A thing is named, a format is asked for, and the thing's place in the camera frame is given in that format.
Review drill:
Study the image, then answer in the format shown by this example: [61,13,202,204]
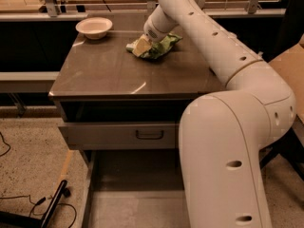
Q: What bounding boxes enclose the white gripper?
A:
[132,14,173,57]

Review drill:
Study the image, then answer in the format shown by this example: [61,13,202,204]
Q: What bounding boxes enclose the green jalapeno chip bag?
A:
[125,33,181,60]

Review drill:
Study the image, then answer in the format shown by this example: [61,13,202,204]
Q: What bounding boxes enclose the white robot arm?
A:
[143,0,296,228]

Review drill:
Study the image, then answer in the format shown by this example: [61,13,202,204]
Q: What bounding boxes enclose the grey metal drawer cabinet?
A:
[48,10,229,228]

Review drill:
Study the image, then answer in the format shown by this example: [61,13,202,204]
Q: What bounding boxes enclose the grey top drawer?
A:
[59,122,178,150]

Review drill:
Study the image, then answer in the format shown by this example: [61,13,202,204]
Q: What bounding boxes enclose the grey open middle drawer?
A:
[82,149,190,228]

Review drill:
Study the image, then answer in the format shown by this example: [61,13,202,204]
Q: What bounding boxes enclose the white paper bowl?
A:
[76,17,113,40]

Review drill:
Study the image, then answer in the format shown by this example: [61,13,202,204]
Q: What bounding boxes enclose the black office chair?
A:
[259,129,304,181]

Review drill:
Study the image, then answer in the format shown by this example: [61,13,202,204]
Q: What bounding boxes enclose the black stand leg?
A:
[0,180,71,228]

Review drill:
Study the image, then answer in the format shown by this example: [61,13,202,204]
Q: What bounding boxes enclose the black drawer handle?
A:
[135,130,164,140]

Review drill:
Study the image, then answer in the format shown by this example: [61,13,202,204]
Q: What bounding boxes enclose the black floor cable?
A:
[0,130,78,228]

